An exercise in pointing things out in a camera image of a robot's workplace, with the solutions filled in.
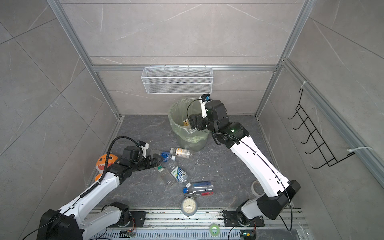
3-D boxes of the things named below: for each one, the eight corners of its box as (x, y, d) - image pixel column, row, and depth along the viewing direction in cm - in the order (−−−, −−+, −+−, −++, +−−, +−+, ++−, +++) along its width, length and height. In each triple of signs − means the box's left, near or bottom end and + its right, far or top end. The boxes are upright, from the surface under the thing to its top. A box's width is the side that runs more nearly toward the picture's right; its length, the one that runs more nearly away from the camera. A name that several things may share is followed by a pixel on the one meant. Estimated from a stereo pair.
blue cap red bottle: (183, 196, 82) (183, 193, 78) (184, 184, 87) (183, 180, 82) (213, 197, 82) (214, 193, 78) (212, 184, 87) (213, 180, 82)
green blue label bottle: (172, 175, 89) (170, 171, 85) (179, 169, 92) (178, 165, 87) (186, 191, 84) (185, 187, 79) (193, 183, 86) (193, 180, 82)
